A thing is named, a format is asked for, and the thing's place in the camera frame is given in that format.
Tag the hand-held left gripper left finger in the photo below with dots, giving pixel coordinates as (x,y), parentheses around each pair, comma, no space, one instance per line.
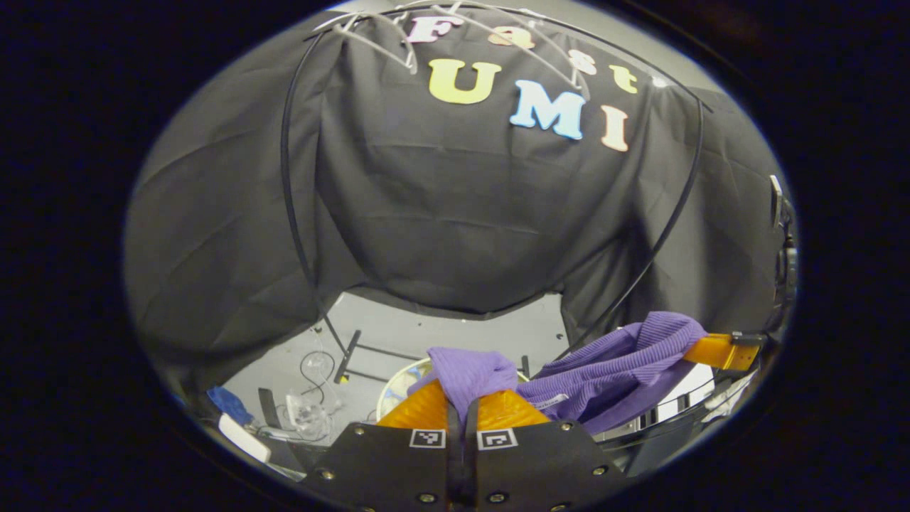
(384,469)

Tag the black metal clothes rack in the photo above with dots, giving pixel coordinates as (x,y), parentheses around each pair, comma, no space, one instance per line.
(347,358)

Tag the black backdrop cloth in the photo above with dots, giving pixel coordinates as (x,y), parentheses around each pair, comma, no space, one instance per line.
(441,213)

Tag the purple knit cardigan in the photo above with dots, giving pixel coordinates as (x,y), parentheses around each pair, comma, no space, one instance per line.
(611,370)

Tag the beige laundry hamper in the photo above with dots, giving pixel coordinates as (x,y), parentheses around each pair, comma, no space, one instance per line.
(397,385)

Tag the small black flat item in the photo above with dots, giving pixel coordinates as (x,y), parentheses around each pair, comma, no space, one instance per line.
(269,409)

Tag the white plastic hanger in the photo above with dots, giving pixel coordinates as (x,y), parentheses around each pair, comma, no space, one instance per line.
(409,62)

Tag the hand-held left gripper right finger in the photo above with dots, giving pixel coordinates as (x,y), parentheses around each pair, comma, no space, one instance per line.
(540,466)

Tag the clear plastic bag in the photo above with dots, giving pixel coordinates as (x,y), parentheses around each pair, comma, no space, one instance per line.
(309,416)

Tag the blue cloth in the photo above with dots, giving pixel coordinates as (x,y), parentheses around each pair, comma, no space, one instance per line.
(229,405)

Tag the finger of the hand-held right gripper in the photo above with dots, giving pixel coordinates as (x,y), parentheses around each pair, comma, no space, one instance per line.
(714,350)

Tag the white flat box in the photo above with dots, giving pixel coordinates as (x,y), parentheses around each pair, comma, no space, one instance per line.
(243,437)

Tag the white hanger with crossbar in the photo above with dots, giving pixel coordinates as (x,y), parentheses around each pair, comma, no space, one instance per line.
(540,57)

